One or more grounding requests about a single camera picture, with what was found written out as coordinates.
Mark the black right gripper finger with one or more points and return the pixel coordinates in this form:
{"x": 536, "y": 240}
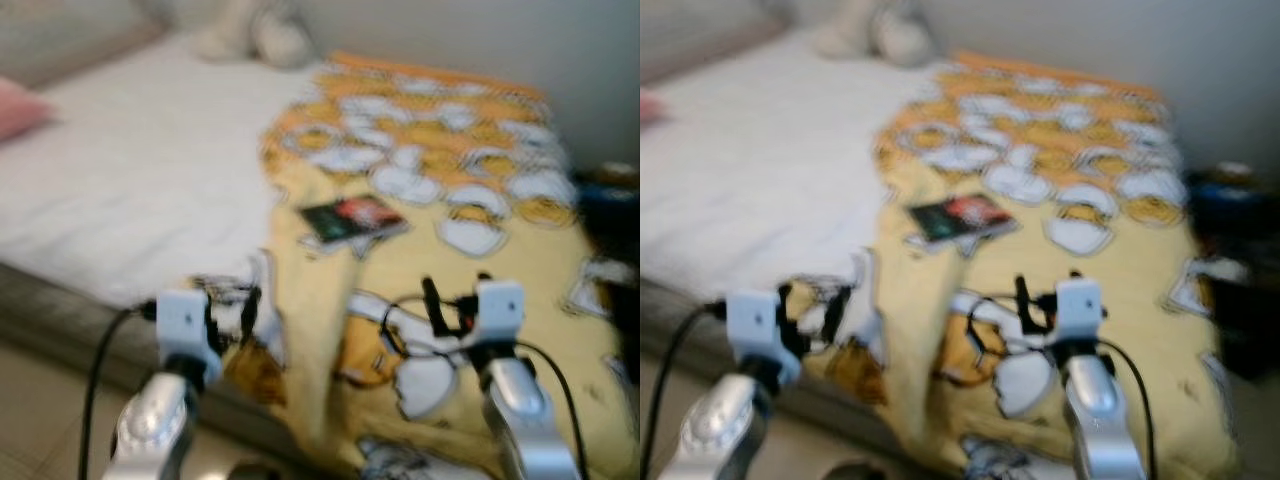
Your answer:
{"x": 1023, "y": 306}
{"x": 432, "y": 308}

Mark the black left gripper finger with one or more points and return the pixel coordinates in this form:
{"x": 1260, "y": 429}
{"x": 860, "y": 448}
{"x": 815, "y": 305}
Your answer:
{"x": 837, "y": 315}
{"x": 252, "y": 313}

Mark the yellow cartoon egg blanket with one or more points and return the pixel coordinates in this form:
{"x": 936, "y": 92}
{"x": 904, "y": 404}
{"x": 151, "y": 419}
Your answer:
{"x": 500, "y": 250}
{"x": 1110, "y": 260}

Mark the dark red green book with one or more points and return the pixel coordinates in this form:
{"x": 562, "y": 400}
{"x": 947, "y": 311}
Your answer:
{"x": 960, "y": 218}
{"x": 350, "y": 220}

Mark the pink plush pillow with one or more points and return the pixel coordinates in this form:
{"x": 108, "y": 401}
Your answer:
{"x": 20, "y": 108}
{"x": 650, "y": 106}

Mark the cream plush toy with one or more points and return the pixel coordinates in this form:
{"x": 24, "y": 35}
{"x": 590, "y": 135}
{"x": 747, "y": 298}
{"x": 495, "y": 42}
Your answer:
{"x": 870, "y": 33}
{"x": 255, "y": 35}

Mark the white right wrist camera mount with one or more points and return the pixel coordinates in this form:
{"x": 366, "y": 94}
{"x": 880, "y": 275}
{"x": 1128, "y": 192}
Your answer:
{"x": 1078, "y": 310}
{"x": 498, "y": 312}

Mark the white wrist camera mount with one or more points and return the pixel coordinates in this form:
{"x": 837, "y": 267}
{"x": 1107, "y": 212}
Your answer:
{"x": 1078, "y": 310}
{"x": 182, "y": 325}
{"x": 755, "y": 325}
{"x": 498, "y": 312}

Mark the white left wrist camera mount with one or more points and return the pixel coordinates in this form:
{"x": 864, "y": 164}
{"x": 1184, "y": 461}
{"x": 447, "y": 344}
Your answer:
{"x": 182, "y": 325}
{"x": 755, "y": 325}

